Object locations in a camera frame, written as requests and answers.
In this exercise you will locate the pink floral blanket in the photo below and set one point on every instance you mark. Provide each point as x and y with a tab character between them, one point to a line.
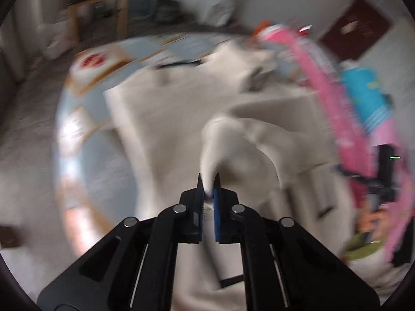
321	71

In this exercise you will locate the person's right forearm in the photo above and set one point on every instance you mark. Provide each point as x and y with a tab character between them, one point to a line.
366	256

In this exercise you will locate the clear plastic bag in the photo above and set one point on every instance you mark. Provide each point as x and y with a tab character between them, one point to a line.
58	39

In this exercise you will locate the person's right hand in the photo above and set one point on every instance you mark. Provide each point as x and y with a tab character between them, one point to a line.
373	222

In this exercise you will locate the white water dispenser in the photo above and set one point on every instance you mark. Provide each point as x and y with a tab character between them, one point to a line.
220	9

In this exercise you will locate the fruit print tablecloth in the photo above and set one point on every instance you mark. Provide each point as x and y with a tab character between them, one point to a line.
97	175

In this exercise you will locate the blue printed pillow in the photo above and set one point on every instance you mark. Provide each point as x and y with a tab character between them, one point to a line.
366	94

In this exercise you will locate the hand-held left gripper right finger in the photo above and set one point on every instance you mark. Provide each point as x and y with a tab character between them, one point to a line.
216	215

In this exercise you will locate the brown door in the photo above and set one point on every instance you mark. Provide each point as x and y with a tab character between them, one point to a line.
356	26

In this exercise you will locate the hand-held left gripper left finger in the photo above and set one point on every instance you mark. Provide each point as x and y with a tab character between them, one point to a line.
200	213

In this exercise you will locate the dark trash bin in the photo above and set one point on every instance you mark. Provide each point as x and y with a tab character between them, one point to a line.
167	9

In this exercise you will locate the beige jacket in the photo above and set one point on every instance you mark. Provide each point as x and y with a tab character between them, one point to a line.
162	120

